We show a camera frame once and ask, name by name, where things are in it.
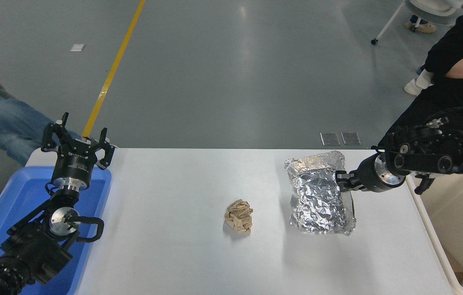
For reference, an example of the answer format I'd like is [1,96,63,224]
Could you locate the crumpled tan paper ball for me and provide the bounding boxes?
[224,199,253,235]

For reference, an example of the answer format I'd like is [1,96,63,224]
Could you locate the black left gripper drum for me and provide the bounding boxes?
[51,139,102,186]

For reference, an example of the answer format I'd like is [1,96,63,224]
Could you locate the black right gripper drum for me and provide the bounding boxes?
[356,154,384,193]

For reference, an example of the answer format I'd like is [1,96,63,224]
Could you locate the white wheeled chair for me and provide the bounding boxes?
[370,0,463,45]

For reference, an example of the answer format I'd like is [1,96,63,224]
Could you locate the large pale dustbin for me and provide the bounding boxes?
[403,172,463,295]

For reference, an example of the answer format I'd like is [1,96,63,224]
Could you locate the grey floor plate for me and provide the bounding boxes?
[320,132,341,147]
[341,131,362,146]

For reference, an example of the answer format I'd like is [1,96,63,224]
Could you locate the blue plastic tray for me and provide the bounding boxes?
[0,165,112,295]

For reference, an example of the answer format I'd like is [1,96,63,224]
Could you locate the silver foil plate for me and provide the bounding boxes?
[284,150,357,236]

